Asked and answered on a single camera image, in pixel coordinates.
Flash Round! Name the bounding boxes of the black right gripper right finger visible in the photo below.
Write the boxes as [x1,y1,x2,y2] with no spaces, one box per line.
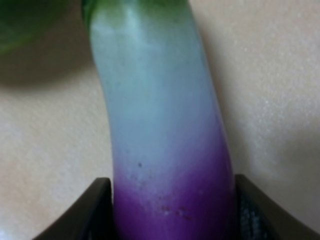
[235,174,320,240]

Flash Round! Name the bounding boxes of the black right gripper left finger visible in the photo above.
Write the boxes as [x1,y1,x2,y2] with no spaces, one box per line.
[35,177,117,240]

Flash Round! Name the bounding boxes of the purple toy eggplant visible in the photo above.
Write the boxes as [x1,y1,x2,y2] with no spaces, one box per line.
[81,0,237,240]

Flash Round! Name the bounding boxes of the green toy lime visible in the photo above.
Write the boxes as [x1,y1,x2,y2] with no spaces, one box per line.
[0,0,70,55]

